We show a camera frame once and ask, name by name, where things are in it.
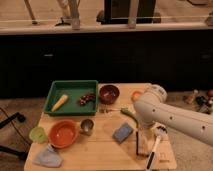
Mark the small orange cup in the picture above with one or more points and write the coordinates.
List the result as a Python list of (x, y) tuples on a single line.
[(135, 95)]

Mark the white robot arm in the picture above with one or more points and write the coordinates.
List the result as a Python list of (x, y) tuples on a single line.
[(150, 107)]

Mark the light blue cloth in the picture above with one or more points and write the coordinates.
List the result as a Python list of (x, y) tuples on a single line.
[(48, 157)]

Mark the white dish brush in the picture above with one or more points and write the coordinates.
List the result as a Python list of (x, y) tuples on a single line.
[(160, 134)]

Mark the blue sponge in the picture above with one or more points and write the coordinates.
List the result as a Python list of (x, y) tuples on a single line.
[(122, 133)]

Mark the dark red small bowl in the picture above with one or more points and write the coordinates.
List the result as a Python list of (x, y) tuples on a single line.
[(108, 94)]

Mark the green plastic tray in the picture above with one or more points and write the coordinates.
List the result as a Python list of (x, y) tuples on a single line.
[(74, 89)]

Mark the orange red bowl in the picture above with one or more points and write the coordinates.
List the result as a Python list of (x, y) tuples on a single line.
[(63, 134)]

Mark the dark red grapes toy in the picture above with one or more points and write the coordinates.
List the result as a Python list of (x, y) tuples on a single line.
[(87, 98)]

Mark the yellow corn toy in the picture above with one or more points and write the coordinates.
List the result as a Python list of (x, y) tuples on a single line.
[(60, 102)]

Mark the black stand legs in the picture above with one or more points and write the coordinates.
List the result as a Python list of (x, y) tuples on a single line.
[(10, 133)]

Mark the light green plastic cup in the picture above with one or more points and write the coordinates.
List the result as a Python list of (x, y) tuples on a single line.
[(38, 135)]

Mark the small metal cup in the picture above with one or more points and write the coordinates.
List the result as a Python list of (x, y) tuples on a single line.
[(87, 127)]

